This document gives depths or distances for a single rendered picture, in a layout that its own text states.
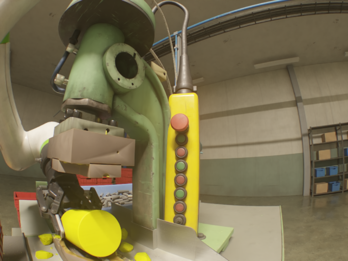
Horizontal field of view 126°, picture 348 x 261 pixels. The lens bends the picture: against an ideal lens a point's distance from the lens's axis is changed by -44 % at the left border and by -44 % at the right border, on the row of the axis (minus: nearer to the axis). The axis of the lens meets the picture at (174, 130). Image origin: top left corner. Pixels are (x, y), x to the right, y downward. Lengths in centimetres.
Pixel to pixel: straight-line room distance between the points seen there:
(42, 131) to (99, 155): 33
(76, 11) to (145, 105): 24
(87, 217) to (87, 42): 27
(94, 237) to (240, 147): 531
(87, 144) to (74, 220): 12
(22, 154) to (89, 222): 34
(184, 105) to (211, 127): 545
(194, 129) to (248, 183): 509
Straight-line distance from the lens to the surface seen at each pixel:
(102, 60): 27
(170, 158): 36
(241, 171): 541
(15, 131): 50
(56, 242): 35
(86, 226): 23
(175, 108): 39
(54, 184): 36
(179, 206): 34
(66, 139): 20
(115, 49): 28
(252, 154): 534
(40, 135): 50
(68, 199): 34
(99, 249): 24
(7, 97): 49
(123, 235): 41
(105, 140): 20
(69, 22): 35
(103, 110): 25
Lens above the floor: 120
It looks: 11 degrees up
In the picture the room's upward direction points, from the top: 1 degrees clockwise
